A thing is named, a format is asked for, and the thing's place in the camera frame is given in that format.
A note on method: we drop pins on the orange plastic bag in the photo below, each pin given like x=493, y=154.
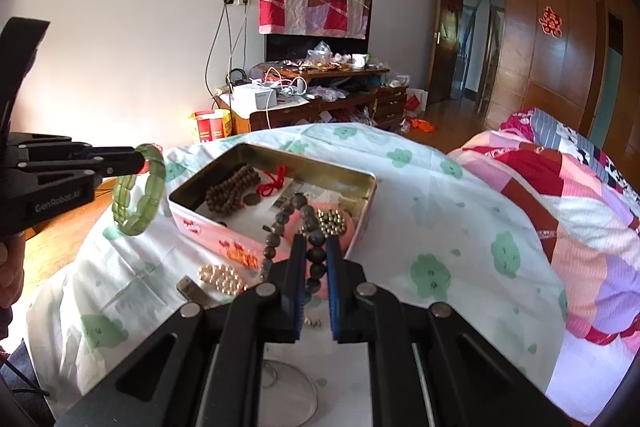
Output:
x=419, y=125

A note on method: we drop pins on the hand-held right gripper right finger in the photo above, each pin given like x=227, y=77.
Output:
x=333, y=292

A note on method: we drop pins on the black television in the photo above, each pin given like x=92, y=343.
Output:
x=285, y=49

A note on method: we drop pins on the pink patchwork quilt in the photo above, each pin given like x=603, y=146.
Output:
x=575, y=217

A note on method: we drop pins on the white mug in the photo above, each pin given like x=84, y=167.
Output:
x=359, y=61

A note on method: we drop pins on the white shopping bag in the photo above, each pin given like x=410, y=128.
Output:
x=416, y=103

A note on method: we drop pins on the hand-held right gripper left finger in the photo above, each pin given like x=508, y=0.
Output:
x=299, y=289

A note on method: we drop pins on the white cardboard box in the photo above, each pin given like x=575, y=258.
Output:
x=252, y=99

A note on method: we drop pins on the brown wooden tv cabinet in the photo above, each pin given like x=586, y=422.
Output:
x=390, y=104

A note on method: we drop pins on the clear bag of snacks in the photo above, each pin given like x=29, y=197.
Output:
x=320, y=52

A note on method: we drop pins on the red and pink cover cloth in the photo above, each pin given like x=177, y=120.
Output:
x=310, y=7

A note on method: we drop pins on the red and yellow paper bag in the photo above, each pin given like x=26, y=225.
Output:
x=210, y=127

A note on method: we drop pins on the brown wooden door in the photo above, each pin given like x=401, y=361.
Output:
x=442, y=32

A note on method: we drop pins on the red paper wall sticker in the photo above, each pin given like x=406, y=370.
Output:
x=551, y=21

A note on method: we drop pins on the small metal charm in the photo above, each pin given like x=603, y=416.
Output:
x=311, y=322

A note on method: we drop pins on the brown wooden wardrobe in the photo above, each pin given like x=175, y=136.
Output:
x=550, y=77

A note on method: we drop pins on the white tablecloth with green clouds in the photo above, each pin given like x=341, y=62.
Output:
x=450, y=217

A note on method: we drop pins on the person's left hand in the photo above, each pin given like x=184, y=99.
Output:
x=11, y=269

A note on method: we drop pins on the pink tin box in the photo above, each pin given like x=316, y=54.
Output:
x=200, y=222

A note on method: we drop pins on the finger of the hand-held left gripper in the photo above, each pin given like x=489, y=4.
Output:
x=122, y=162

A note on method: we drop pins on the pink round dish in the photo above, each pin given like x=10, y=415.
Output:
x=350, y=227

